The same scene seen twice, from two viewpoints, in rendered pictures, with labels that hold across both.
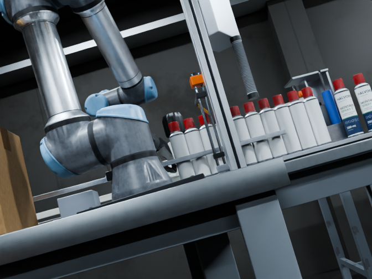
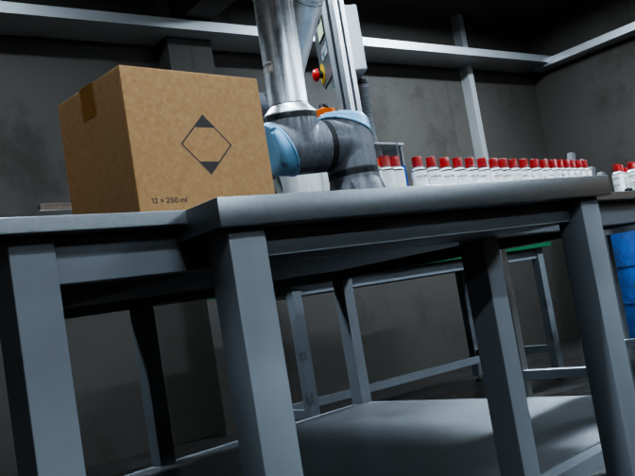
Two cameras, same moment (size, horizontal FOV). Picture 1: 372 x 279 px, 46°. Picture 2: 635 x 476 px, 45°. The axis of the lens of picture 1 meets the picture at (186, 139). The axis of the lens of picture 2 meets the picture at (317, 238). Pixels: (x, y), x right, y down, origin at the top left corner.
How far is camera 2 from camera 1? 1.34 m
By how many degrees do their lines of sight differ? 40
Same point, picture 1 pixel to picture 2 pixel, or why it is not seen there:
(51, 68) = (296, 49)
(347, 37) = not seen: hidden behind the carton
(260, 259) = (592, 240)
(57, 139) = (300, 128)
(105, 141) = (348, 144)
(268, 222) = (594, 217)
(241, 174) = (592, 179)
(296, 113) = (389, 179)
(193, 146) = (305, 187)
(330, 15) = not seen: hidden behind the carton
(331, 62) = not seen: hidden behind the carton
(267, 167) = (602, 178)
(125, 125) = (368, 134)
